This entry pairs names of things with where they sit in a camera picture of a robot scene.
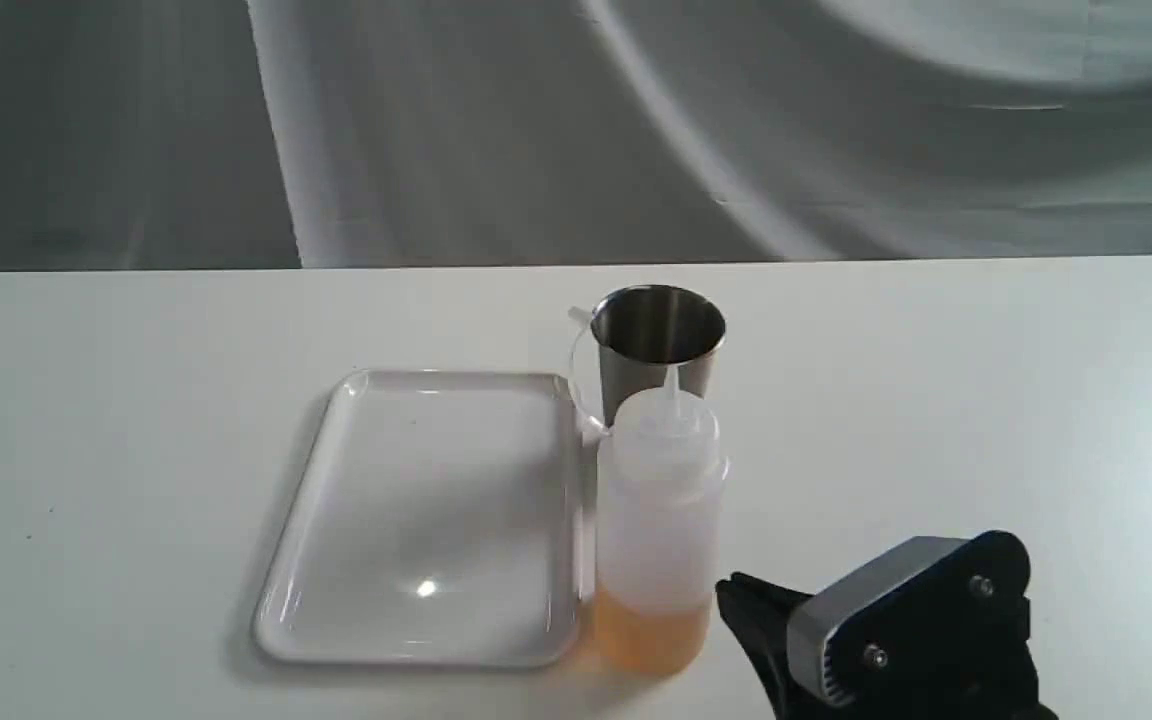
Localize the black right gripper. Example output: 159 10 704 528
717 571 1056 719

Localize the translucent squeeze bottle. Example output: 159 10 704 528
568 306 730 676

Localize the stainless steel cup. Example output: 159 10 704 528
588 285 728 425

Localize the white plastic tray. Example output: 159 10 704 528
252 369 582 670

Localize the grey white backdrop curtain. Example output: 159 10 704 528
0 1 1152 272

